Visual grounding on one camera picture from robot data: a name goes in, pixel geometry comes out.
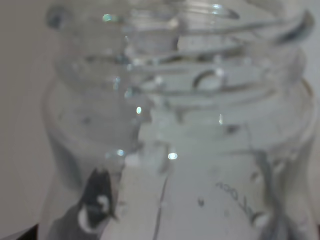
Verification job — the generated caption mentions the clear plastic water bottle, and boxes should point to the clear plastic water bottle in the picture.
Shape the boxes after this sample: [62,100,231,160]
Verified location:
[38,0,320,240]

